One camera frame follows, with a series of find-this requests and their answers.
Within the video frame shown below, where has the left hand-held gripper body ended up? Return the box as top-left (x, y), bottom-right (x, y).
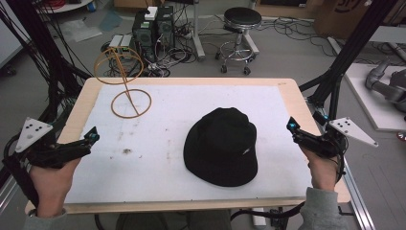
top-left (14, 117), bottom-right (93, 170)

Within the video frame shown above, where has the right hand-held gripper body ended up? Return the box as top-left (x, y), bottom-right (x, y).
top-left (292, 116), bottom-right (379, 160)

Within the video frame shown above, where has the person's right hand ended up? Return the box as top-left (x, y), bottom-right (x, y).
top-left (301, 148), bottom-right (340, 193)

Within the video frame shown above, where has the person's left hand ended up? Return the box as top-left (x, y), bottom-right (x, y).
top-left (29, 157), bottom-right (82, 219)

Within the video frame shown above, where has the white floor board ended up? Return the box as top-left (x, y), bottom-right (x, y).
top-left (344, 62), bottom-right (406, 132)

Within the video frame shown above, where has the white table mat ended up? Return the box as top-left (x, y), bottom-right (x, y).
top-left (64, 83), bottom-right (313, 205)

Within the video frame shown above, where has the black bucket hat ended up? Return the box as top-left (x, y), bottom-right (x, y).
top-left (183, 106), bottom-right (259, 188)

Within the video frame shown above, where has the white box device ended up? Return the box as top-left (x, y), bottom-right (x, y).
top-left (108, 34), bottom-right (133, 50)

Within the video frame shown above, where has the clear plastic sheet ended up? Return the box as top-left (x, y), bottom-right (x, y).
top-left (59, 18), bottom-right (103, 43)

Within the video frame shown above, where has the black computer tower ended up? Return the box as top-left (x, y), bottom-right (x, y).
top-left (155, 5), bottom-right (176, 50)
top-left (131, 9), bottom-right (158, 63)

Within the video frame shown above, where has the black round stool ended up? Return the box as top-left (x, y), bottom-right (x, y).
top-left (214, 7), bottom-right (263, 77)

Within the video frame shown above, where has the cardboard box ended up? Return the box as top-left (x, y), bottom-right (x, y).
top-left (313, 0), bottom-right (406, 40)

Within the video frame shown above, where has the grey metal table leg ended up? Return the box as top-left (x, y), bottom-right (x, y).
top-left (191, 0), bottom-right (207, 62)

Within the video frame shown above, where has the wooden ring hat stand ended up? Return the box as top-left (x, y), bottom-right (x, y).
top-left (93, 46), bottom-right (153, 120)

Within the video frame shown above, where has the aluminium rail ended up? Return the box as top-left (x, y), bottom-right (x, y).
top-left (342, 157), bottom-right (377, 230)

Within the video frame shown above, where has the black cable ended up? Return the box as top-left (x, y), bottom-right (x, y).
top-left (229, 200), bottom-right (306, 224)

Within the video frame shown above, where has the tangle of floor cables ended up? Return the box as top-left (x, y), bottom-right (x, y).
top-left (261, 16), bottom-right (339, 58)

